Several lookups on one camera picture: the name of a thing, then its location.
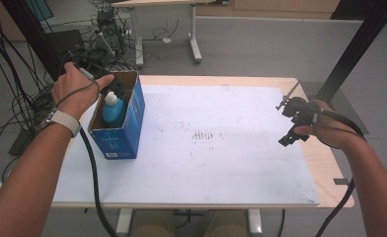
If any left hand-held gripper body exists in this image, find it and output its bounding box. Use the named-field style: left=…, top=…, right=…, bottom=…
left=77, top=31, right=116, bottom=81

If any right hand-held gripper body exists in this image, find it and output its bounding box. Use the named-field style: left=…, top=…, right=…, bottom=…
left=274, top=81, right=321, bottom=128

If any blue bottle with white cap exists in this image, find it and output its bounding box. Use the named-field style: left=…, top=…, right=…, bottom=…
left=102, top=91, right=126, bottom=128

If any blue cardboard box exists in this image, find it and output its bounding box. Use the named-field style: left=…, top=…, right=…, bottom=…
left=87, top=70, right=146, bottom=161

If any person's left hand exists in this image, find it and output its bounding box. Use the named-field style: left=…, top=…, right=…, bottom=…
left=51, top=61, right=116, bottom=121

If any person's right hand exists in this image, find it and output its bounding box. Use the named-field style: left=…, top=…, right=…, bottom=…
left=293, top=99, right=367, bottom=151

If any black case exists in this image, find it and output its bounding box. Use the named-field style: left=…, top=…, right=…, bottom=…
left=44, top=29, right=86, bottom=67

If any black computer tower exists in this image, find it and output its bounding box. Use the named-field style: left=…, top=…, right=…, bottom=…
left=96, top=9, right=126, bottom=56

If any wooden desk with white legs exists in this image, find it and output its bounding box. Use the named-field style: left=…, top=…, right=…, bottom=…
left=111, top=0, right=230, bottom=67

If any black metal stand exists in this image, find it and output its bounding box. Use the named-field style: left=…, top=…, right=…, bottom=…
left=313, top=0, right=387, bottom=103
left=0, top=0, right=79, bottom=87

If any teal panel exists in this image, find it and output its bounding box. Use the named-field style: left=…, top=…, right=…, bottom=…
left=25, top=0, right=54, bottom=21

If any white table leg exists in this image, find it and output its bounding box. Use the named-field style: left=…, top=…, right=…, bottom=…
left=247, top=208, right=264, bottom=237
left=114, top=207, right=133, bottom=237

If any black floor mat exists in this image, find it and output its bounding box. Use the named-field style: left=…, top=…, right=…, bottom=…
left=8, top=127, right=35, bottom=157

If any person's right leg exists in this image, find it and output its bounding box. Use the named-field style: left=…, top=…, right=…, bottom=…
left=199, top=209, right=245, bottom=237

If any person's leg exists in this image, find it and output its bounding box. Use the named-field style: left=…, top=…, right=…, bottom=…
left=199, top=209, right=245, bottom=237
left=128, top=209, right=178, bottom=237

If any person's left leg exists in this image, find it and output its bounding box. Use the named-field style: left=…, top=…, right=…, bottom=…
left=128, top=209, right=178, bottom=237

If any wristwatch with white strap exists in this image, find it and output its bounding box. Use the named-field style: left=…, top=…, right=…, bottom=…
left=38, top=108, right=82, bottom=138

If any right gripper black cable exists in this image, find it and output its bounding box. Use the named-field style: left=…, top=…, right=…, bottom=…
left=314, top=108, right=368, bottom=237

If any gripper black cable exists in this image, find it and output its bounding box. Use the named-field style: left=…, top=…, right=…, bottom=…
left=78, top=126, right=118, bottom=237
left=314, top=108, right=368, bottom=237

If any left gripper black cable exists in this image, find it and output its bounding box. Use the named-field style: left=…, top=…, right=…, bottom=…
left=78, top=126, right=118, bottom=237

